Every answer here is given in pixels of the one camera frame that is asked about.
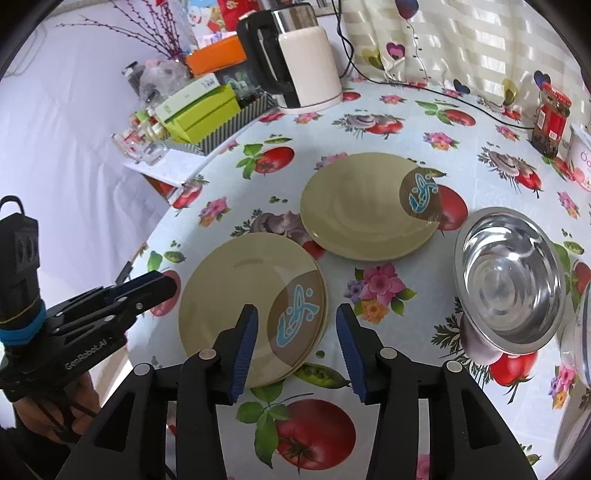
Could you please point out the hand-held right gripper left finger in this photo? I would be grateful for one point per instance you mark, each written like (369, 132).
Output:
(244, 350)

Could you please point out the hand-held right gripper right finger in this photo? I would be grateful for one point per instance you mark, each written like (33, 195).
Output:
(351, 355)

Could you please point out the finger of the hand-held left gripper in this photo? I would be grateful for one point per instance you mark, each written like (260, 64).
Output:
(152, 290)
(134, 281)

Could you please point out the beige plate with blue motif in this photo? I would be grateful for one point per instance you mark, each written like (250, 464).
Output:
(351, 207)
(325, 304)
(221, 300)

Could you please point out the stainless steel bowl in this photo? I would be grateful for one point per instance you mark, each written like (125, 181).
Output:
(508, 286)

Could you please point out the person's left hand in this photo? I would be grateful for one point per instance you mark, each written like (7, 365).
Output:
(44, 415)

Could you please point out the white paper sheet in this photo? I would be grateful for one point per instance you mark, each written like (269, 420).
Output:
(175, 166)

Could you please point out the clear glass holder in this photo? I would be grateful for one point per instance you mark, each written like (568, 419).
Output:
(141, 150)

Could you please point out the floral printed tablecloth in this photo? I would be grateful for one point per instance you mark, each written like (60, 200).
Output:
(286, 184)

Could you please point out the white and green box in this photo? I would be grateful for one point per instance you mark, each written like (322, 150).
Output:
(194, 90)

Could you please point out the clear plastic bag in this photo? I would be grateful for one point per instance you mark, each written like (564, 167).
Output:
(161, 81)

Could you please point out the orange box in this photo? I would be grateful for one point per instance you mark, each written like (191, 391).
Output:
(217, 55)

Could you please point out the purple flower branches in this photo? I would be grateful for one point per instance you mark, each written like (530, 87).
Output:
(161, 41)

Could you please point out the red printed box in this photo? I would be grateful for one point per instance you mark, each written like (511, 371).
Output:
(203, 23)

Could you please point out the cream and black electric kettle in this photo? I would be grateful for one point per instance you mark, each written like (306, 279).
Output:
(309, 64)

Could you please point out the white yogurt tub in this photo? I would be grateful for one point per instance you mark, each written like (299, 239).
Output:
(581, 157)

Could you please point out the red label sauce jar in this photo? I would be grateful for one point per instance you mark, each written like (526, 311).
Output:
(551, 120)

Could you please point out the cream curtain with heart print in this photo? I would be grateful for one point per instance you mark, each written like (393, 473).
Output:
(485, 46)

